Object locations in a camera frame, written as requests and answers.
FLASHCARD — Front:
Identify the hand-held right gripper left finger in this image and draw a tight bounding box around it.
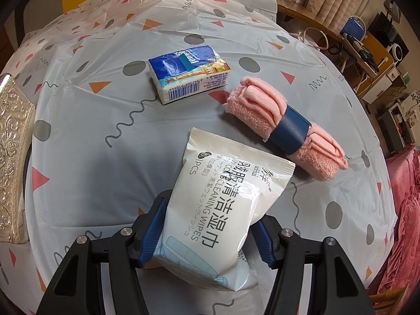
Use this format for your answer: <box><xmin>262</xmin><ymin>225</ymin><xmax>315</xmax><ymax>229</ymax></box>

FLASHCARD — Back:
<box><xmin>36</xmin><ymin>189</ymin><xmax>171</xmax><ymax>315</ymax></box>

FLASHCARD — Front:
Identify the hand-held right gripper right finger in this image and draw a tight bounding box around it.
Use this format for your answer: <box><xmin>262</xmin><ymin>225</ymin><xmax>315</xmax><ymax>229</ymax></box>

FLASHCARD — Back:
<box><xmin>251</xmin><ymin>215</ymin><xmax>376</xmax><ymax>315</ymax></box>

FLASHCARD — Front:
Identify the white wet wipes packet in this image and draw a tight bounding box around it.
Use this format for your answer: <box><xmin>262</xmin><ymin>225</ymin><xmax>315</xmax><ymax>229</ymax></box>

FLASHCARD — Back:
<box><xmin>153</xmin><ymin>127</ymin><xmax>296</xmax><ymax>292</ymax></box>

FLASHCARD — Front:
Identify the printed plastic tablecloth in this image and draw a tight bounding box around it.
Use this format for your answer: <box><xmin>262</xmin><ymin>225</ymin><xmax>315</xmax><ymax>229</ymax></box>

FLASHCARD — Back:
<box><xmin>0</xmin><ymin>0</ymin><xmax>394</xmax><ymax>315</ymax></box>

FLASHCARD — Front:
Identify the wooden chair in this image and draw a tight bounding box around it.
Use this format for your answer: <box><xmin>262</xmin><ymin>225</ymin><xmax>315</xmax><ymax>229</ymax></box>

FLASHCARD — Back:
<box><xmin>372</xmin><ymin>284</ymin><xmax>412</xmax><ymax>315</ymax></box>

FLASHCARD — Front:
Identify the rolled pink towel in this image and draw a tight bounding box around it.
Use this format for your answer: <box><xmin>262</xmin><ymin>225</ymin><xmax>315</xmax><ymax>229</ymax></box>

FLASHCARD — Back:
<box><xmin>222</xmin><ymin>76</ymin><xmax>348</xmax><ymax>182</ymax></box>

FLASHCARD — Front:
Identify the pink blanket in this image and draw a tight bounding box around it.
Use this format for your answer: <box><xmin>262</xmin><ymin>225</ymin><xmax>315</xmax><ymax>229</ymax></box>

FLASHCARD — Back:
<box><xmin>377</xmin><ymin>146</ymin><xmax>420</xmax><ymax>299</ymax></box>

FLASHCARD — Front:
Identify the blue tissue pack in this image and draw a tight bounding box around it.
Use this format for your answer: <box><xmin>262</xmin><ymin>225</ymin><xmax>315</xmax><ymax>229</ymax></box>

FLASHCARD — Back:
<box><xmin>148</xmin><ymin>45</ymin><xmax>232</xmax><ymax>106</ymax></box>

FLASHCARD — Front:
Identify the grey storage box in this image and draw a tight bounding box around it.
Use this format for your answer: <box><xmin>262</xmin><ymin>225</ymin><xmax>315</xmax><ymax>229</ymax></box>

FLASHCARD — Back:
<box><xmin>377</xmin><ymin>103</ymin><xmax>417</xmax><ymax>153</ymax></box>

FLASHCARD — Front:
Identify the wooden desk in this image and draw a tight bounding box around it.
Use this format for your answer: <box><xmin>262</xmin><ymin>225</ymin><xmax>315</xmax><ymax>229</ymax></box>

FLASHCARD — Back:
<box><xmin>277</xmin><ymin>3</ymin><xmax>399</xmax><ymax>82</ymax></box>

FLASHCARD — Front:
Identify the white round fan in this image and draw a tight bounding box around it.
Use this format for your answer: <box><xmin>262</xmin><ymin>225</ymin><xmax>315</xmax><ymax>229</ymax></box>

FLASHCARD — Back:
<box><xmin>390</xmin><ymin>44</ymin><xmax>409</xmax><ymax>61</ymax></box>

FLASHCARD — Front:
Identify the blue bag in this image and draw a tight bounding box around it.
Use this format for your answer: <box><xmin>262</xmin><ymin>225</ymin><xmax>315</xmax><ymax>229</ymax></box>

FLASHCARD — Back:
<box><xmin>340</xmin><ymin>16</ymin><xmax>366</xmax><ymax>40</ymax></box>

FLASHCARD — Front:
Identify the black monitor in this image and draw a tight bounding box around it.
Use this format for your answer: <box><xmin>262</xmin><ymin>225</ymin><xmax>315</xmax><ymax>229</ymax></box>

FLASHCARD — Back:
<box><xmin>369</xmin><ymin>13</ymin><xmax>399</xmax><ymax>43</ymax></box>

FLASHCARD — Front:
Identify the white cable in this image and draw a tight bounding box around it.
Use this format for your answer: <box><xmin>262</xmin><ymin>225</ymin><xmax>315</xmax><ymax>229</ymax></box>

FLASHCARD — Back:
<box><xmin>297</xmin><ymin>28</ymin><xmax>330</xmax><ymax>51</ymax></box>

